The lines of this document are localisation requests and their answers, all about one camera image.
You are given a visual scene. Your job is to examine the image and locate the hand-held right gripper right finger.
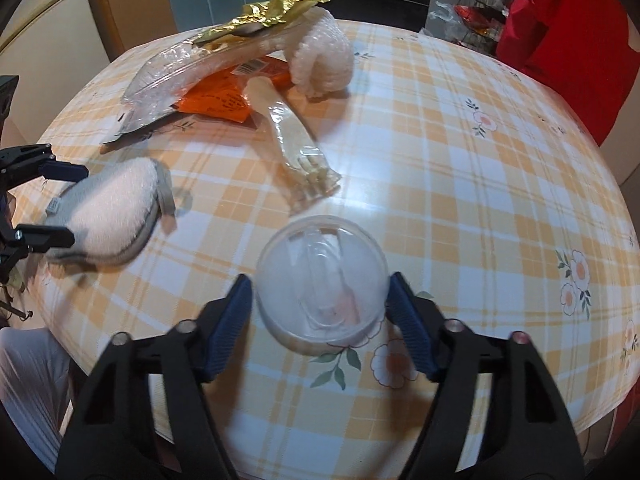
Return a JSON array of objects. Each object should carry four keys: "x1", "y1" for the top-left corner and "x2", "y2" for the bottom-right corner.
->
[{"x1": 385, "y1": 271, "x2": 586, "y2": 480}]

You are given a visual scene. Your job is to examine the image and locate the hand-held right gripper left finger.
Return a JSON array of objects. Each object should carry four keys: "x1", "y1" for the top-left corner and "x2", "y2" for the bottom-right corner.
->
[{"x1": 55, "y1": 274, "x2": 253, "y2": 480}]

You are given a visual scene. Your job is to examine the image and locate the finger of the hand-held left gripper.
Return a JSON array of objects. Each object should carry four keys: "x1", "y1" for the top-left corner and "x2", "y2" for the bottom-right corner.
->
[
  {"x1": 0, "y1": 144, "x2": 90, "y2": 196},
  {"x1": 0, "y1": 226, "x2": 76, "y2": 281}
]

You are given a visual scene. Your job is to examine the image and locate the clear round plastic lid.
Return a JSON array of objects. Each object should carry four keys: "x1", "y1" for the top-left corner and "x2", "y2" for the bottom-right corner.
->
[{"x1": 255, "y1": 215, "x2": 391, "y2": 356}]

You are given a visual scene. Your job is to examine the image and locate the clear plastic wrapper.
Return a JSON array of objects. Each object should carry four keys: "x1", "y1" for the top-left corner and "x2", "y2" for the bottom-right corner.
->
[{"x1": 99, "y1": 35, "x2": 296, "y2": 147}]

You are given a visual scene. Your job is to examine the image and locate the orange snack packet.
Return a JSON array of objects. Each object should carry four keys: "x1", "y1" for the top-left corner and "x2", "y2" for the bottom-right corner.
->
[{"x1": 170, "y1": 57, "x2": 293, "y2": 123}]

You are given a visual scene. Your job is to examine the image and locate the plastic fork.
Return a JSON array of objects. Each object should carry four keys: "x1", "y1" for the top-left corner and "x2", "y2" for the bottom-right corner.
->
[{"x1": 242, "y1": 77, "x2": 343, "y2": 206}]

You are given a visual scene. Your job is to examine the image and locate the gold foil wrapper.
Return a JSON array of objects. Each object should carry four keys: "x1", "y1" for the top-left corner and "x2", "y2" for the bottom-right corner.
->
[{"x1": 192, "y1": 0, "x2": 336, "y2": 46}]

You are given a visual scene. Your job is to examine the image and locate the cream refrigerator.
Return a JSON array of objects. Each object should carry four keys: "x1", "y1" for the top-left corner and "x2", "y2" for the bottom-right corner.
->
[{"x1": 0, "y1": 0, "x2": 96, "y2": 53}]

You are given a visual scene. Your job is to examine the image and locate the table with plaid tablecloth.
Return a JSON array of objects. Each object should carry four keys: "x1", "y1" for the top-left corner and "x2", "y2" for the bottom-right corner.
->
[{"x1": 37, "y1": 17, "x2": 640, "y2": 461}]

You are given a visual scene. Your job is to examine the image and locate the person's leg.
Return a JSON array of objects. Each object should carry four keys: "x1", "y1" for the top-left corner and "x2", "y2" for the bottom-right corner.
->
[{"x1": 0, "y1": 327, "x2": 76, "y2": 476}]

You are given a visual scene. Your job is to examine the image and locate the plastic bags heap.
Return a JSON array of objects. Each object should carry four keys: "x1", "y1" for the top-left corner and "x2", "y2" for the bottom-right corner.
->
[{"x1": 427, "y1": 0, "x2": 466, "y2": 41}]

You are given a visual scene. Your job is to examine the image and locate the red hanging apron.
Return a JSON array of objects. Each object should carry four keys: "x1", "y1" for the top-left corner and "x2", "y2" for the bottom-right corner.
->
[{"x1": 495, "y1": 0, "x2": 640, "y2": 148}]

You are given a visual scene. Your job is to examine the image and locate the wooden door frame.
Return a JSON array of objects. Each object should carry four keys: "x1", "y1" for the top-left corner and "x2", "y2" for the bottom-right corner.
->
[{"x1": 82, "y1": 0, "x2": 181, "y2": 61}]

